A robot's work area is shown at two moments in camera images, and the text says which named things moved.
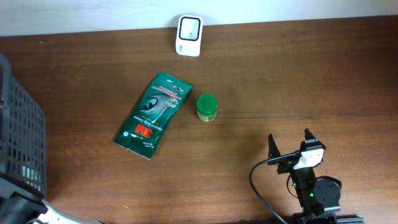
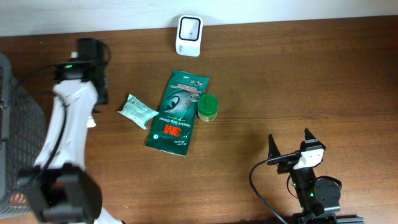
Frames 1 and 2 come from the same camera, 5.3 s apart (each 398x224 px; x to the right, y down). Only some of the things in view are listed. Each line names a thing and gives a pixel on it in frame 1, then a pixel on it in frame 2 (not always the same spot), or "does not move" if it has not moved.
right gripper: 286,165 does not move
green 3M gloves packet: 141,132 → 171,131
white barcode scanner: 189,35 does not move
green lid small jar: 207,106 does not move
